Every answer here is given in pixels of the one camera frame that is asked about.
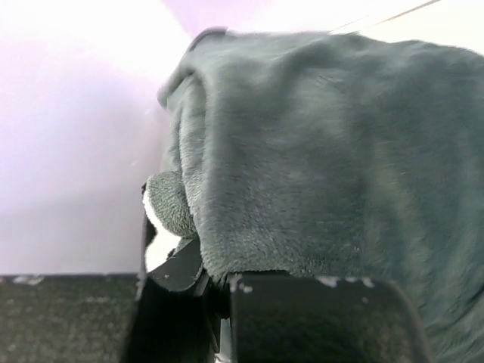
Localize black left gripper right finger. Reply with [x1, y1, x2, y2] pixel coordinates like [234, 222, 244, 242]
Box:
[230, 274, 433, 363]

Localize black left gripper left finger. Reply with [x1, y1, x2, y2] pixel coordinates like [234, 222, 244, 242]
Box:
[1, 240, 219, 362]

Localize zebra print pillowcase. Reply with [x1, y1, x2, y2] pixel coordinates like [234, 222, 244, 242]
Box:
[143, 29, 483, 362]

